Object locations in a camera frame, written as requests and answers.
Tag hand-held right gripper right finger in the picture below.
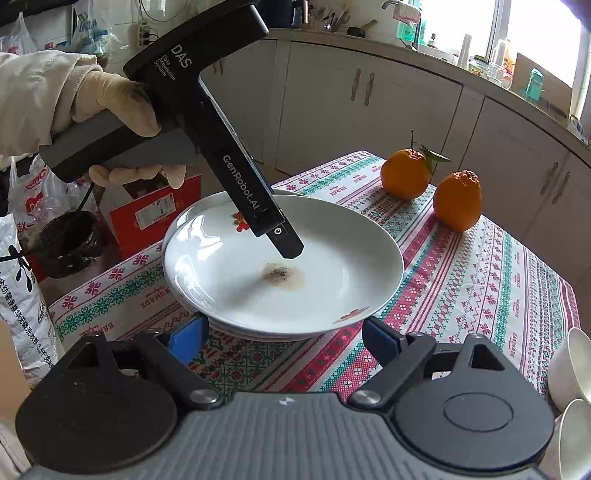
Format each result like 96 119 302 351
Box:
346 316 527 411

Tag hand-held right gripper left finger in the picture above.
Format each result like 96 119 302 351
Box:
46 314 225 411

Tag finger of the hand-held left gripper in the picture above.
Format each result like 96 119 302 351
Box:
263 215 305 260

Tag stained white plate flower print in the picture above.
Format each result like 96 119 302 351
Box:
163 196 405 337

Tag white plate with flower print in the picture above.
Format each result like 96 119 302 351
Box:
163 191 319 340
173 286 315 343

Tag white ceramic bowl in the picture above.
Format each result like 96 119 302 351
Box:
547 328 591 412
554 399 591 480

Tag person's left forearm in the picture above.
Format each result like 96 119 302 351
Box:
0 50 105 160

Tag person's left hand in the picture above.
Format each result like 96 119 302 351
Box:
69 71 188 190

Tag patterned red green tablecloth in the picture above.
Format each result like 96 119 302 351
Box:
48 150 580 402

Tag open red cardboard box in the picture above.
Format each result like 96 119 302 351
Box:
99 173 202 260

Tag orange with stem and leaf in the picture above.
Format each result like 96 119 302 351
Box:
381 130 451 200

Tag utensil holder with utensils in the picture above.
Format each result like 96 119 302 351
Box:
307 4 352 34

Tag bin with black bag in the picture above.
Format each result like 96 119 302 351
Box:
34 210 105 280

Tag bumpy orange without leaf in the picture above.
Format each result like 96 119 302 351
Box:
433 170 483 232

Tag white printed sack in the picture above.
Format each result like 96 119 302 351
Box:
0 217 62 384

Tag red white plastic bag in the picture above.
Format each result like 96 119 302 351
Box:
9 157 100 232

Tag green dish soap bottle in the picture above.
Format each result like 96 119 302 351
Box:
401 18 423 48

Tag metal kitchen faucet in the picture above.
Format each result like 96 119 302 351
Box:
381 0 420 51

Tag white kitchen base cabinets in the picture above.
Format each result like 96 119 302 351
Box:
198 28 591 296

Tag kitchen countertop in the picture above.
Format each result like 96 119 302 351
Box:
268 28 591 160

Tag clear glass pitcher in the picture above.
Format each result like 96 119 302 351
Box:
480 58 513 90

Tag teal water bottle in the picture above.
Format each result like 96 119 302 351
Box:
522 68 546 100

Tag brown cardboard sheet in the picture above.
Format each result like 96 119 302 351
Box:
512 52 573 116

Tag kitchen window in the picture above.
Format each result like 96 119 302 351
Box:
418 0 591 88

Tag small black pot with handle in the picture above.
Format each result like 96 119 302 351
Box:
347 19 378 38

